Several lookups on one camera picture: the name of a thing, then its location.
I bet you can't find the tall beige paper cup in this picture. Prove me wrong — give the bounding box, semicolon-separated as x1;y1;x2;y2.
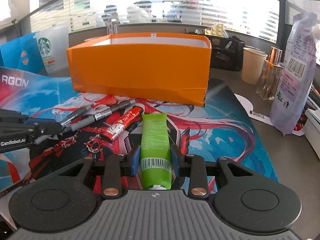
241;47;267;85

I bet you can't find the black gel pen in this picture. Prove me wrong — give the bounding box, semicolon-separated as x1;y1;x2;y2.
35;104;94;145

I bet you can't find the black mesh desk organizer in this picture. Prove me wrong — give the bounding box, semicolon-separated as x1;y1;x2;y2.
195;29;245;72

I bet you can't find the orange cardboard box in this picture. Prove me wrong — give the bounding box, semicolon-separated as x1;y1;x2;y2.
66;33;212;106

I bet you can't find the purple plastic refill pouch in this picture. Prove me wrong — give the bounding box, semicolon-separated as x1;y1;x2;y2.
269;12;317;135

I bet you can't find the black marker pen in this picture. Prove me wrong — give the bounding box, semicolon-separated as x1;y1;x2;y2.
63;99;136;133

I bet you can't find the anime AGON desk mat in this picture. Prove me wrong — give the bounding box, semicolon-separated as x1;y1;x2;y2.
1;68;278;200

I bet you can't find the Starbucks translucent plastic cup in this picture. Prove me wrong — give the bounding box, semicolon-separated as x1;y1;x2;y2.
34;25;69;74

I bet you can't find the gold chocolate box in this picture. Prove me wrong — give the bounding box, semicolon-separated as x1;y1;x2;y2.
204;23;224;37

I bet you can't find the amber glass perfume bottle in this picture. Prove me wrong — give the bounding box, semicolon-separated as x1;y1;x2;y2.
257;47;283;100

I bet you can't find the green cream tube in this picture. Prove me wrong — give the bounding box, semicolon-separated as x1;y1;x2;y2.
140;113;172;190

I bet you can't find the blue paper gift bag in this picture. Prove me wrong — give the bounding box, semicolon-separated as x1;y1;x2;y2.
1;33;47;76

